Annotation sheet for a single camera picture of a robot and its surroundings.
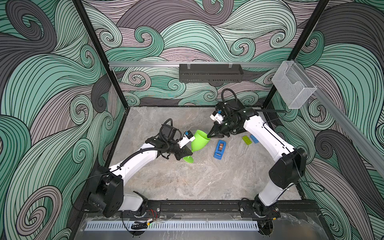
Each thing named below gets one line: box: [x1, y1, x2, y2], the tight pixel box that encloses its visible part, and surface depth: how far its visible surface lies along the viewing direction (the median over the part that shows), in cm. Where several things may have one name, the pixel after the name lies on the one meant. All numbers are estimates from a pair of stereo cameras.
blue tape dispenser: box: [213, 140, 227, 160], surface depth 94 cm
